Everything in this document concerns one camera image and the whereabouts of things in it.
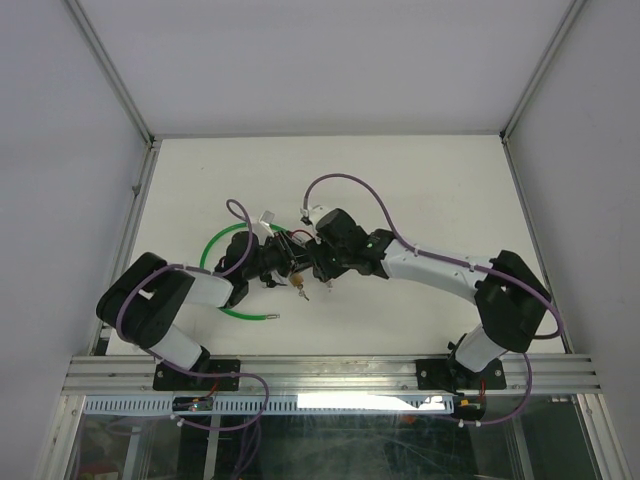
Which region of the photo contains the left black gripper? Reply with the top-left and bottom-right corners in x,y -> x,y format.
244,230 -> 312,281

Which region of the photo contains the brass padlock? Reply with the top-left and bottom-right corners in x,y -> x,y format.
289,273 -> 304,288

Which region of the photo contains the red cable seal tag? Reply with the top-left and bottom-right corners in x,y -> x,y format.
289,229 -> 314,245

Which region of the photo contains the black-headed key pair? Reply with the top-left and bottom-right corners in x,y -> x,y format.
263,279 -> 287,289

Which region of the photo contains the green cable bike lock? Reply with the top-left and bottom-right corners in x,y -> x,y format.
199,222 -> 280,321

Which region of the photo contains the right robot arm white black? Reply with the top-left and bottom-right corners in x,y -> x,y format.
302,206 -> 550,387

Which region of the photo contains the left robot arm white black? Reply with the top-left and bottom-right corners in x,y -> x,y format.
96,231 -> 312,389

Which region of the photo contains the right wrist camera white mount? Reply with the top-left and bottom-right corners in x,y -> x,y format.
300,205 -> 331,227

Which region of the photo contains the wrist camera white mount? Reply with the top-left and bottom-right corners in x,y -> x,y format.
253,210 -> 275,237
300,205 -> 331,227

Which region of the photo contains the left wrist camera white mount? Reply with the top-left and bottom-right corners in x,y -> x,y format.
253,210 -> 275,237

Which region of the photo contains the grey slotted cable duct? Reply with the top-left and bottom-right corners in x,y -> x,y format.
84,393 -> 454,417

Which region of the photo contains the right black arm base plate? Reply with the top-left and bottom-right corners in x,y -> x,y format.
415,357 -> 506,394

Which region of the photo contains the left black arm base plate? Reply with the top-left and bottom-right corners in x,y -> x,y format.
152,357 -> 242,392

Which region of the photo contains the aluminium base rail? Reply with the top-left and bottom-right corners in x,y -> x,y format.
62,353 -> 602,396

